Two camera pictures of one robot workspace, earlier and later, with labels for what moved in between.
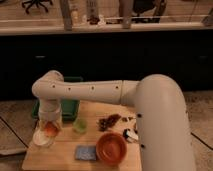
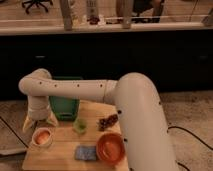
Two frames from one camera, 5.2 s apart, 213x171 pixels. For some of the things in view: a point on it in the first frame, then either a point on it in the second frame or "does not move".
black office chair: [37, 2] does not move
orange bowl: [111, 148] does not move
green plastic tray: [69, 107] does not move
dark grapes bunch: [104, 123] does not move
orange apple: [51, 129] to [42, 136]
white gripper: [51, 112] to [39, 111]
